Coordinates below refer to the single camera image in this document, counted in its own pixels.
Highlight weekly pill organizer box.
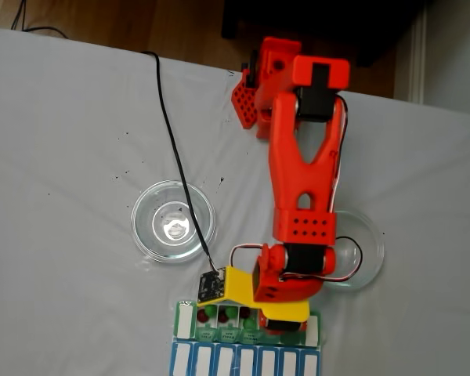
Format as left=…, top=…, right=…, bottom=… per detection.
left=168, top=299, right=330, bottom=376

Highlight clear glass dish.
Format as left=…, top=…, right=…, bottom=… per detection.
left=131, top=179, right=216, bottom=264
left=328, top=209, right=386, bottom=291

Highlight orange perforated holder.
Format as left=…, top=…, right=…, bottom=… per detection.
left=230, top=68, right=262, bottom=129

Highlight white tablecloth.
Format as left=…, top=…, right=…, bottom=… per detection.
left=0, top=26, right=470, bottom=376

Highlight white door trim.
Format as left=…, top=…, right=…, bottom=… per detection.
left=409, top=0, right=430, bottom=105

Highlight dark wooden furniture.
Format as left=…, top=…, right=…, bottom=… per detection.
left=221, top=0, right=430, bottom=68

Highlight camera board in yellow mount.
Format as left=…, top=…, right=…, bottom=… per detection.
left=197, top=265, right=256, bottom=307

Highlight black camera cable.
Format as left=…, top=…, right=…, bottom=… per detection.
left=140, top=50, right=220, bottom=275

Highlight thin black floor cable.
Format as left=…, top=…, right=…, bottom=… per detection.
left=10, top=0, right=70, bottom=39

